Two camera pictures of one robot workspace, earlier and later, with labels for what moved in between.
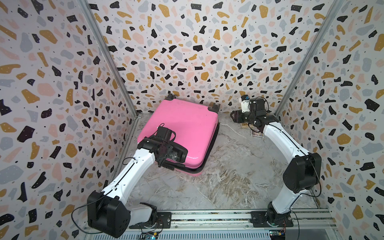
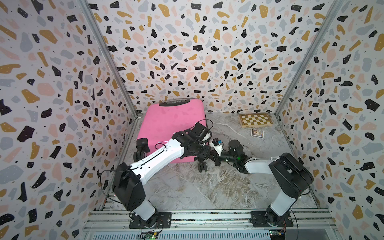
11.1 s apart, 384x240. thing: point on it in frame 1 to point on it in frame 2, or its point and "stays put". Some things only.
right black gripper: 238,115 to 215,156
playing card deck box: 258,134 stays put
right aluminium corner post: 310,54 stays put
